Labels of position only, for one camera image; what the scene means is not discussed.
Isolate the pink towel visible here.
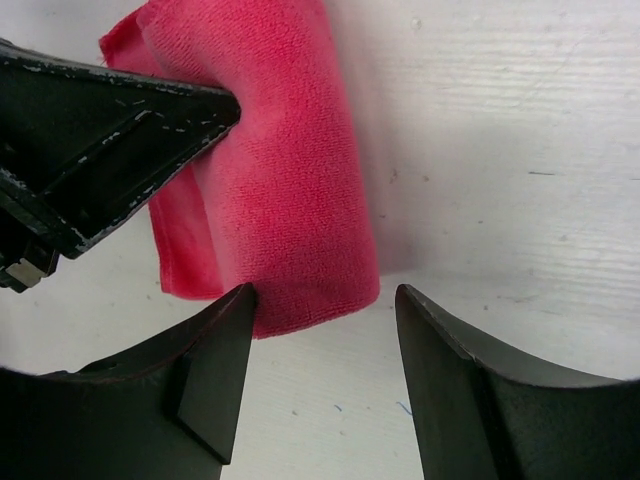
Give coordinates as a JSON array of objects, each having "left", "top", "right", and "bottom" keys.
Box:
[{"left": 100, "top": 0, "right": 380, "bottom": 338}]

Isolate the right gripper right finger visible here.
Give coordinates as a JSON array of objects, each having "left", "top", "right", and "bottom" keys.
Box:
[{"left": 395, "top": 284, "right": 639, "bottom": 479}]

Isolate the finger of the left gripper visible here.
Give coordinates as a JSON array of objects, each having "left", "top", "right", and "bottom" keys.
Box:
[{"left": 1, "top": 42, "right": 241, "bottom": 259}]

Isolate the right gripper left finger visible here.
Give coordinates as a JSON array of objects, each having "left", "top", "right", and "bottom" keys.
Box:
[{"left": 1, "top": 284, "right": 257, "bottom": 479}]

